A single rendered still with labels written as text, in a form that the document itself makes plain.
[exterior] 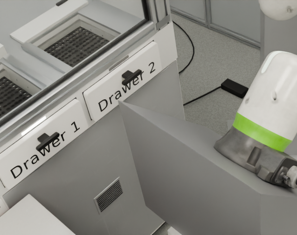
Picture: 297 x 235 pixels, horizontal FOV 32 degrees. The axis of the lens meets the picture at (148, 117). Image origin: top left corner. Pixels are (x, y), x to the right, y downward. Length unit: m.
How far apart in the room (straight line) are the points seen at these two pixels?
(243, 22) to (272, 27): 1.11
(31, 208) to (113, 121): 0.38
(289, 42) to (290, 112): 0.92
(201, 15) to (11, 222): 2.11
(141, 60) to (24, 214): 0.56
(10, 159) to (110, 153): 0.40
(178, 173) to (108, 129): 0.57
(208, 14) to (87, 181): 1.74
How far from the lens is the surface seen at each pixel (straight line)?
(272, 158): 1.04
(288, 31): 1.93
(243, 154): 1.06
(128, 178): 1.82
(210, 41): 3.11
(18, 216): 1.46
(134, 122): 1.08
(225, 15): 3.08
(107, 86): 1.50
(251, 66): 2.91
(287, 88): 1.05
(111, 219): 1.87
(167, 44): 1.65
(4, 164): 1.39
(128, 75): 1.51
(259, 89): 1.07
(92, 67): 1.45
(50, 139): 1.39
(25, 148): 1.40
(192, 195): 1.10
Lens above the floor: 1.86
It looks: 44 degrees down
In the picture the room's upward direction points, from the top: 12 degrees counter-clockwise
